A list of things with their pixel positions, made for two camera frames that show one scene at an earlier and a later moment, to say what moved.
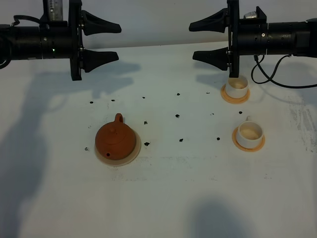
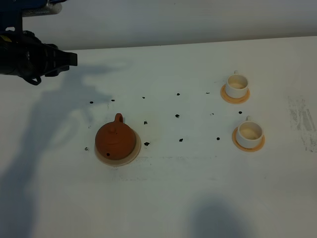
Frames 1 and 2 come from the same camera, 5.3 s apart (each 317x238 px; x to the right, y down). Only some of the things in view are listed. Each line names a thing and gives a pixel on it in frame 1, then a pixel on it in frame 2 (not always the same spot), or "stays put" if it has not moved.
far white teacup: (237, 87) stays put
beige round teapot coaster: (124, 161) stays put
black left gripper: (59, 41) -> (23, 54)
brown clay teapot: (116, 141) stays put
